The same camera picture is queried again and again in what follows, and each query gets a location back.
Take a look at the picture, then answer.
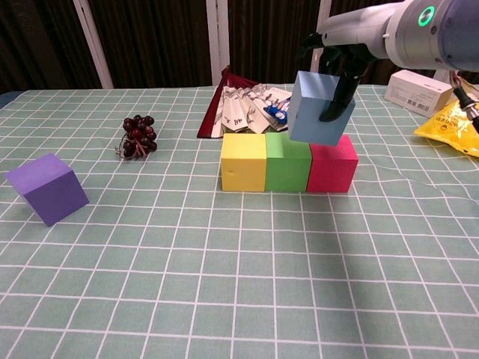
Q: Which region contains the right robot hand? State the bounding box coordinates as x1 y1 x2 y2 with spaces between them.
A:
296 0 409 123

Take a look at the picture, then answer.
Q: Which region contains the light blue foam cube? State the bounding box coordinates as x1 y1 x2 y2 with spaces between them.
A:
287 70 356 147

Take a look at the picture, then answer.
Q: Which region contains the pink foam cube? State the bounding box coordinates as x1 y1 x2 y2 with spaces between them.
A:
306 134 360 194

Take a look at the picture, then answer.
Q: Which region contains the green foam cube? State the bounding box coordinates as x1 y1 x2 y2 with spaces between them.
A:
264 132 314 193

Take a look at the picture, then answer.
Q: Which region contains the yellow foam cube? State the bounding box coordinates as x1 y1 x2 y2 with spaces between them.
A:
220 133 269 193

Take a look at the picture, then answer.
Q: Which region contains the purple foam cube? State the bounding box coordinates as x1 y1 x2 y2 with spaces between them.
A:
4 153 90 228

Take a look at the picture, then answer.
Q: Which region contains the white cardboard box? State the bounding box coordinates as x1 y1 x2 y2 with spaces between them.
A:
384 69 454 117

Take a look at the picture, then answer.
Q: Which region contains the blue cookie snack packet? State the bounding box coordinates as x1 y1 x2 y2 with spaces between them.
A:
263 95 293 130

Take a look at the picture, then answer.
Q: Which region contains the yellow snack bag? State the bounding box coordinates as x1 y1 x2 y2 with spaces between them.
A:
413 88 479 158

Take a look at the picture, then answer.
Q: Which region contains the painted paper folding fan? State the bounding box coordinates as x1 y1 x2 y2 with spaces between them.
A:
196 65 295 140

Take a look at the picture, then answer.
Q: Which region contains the dark red grape bunch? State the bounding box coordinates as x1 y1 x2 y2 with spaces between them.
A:
114 114 158 162

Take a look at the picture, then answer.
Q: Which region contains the green checked tablecloth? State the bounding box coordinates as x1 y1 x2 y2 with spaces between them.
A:
0 84 479 359

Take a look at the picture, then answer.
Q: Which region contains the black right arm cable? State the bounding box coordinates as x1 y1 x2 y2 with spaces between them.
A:
451 70 479 132

